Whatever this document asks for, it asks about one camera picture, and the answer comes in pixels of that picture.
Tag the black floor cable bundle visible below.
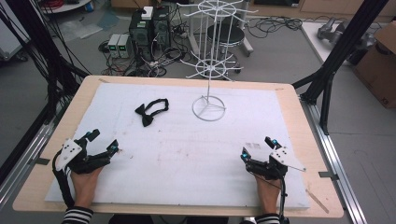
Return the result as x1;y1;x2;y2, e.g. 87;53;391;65
246;15;304;40

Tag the grey bench power supply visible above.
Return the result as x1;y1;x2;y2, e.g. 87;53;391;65
117;34;134;60
106;33;121;59

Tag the black sleeved gripper cable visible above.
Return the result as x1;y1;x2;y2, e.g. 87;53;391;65
51;149;77;209

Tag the grey vacuum cleaner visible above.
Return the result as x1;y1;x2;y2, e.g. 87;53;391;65
316;16;378;66

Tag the brown cardboard box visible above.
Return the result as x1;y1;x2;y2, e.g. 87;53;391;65
354;21;396;109

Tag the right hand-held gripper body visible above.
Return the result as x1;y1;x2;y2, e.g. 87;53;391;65
246;146;307;181

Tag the small white box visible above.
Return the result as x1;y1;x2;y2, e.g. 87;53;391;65
140;6;155;21

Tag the light wooden table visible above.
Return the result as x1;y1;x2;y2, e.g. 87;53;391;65
11;75;345;219

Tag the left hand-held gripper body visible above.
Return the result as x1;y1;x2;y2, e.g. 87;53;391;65
55;135;112;175

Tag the white foam mat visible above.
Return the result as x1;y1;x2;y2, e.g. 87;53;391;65
44;81;311;211

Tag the person's left hand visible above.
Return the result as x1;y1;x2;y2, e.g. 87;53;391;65
69;166;106;208

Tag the black bow tie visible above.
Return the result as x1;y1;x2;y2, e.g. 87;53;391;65
134;97;170;128

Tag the aluminium frame rail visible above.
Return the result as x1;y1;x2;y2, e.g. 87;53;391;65
299;94;370;224
0;104;68;213

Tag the white wire display rack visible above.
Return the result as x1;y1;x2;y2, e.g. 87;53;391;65
176;0;260;122

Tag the person's right hand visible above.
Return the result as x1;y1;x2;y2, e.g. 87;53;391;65
252;174;282;216

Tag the thin wooden stick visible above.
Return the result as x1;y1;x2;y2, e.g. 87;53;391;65
305;189;331;215

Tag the tangle of floor cables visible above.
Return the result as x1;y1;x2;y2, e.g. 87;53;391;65
98;6;195;78

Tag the black computer tower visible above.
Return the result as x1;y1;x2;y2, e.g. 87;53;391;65
128;8;154;62
151;5;172;50

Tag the white round table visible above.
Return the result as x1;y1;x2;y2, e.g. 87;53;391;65
39;0;93;15

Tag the black metal frame stand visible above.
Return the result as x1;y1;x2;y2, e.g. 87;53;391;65
0;0;92;126
291;0;390;135

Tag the black round stool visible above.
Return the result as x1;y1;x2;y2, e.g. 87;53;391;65
205;23;248;75

